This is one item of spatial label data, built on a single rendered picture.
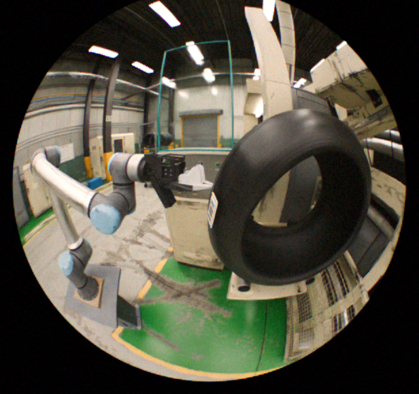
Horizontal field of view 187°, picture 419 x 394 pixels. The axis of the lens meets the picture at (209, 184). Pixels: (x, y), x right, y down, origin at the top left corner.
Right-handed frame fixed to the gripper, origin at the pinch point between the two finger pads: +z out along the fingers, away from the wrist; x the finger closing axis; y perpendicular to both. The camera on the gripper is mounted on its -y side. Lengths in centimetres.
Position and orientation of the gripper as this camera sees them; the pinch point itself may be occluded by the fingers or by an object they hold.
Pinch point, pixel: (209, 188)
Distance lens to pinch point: 35.1
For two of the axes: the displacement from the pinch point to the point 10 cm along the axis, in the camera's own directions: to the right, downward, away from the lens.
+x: 2.1, -3.3, 9.2
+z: 9.7, 1.8, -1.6
